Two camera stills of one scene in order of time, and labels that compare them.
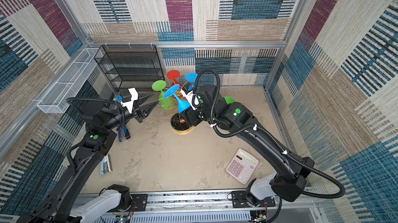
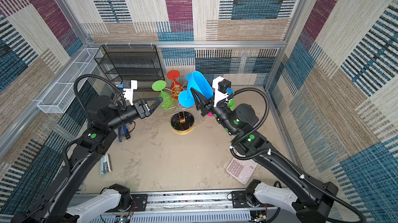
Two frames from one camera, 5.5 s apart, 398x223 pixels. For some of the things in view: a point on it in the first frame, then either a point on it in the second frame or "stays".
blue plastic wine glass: x=182 y=105 to x=196 y=80
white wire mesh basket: x=69 y=84 stays
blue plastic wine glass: x=191 y=77 stays
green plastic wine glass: x=166 y=103 stays
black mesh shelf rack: x=131 y=66 stays
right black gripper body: x=196 y=116 to x=208 y=107
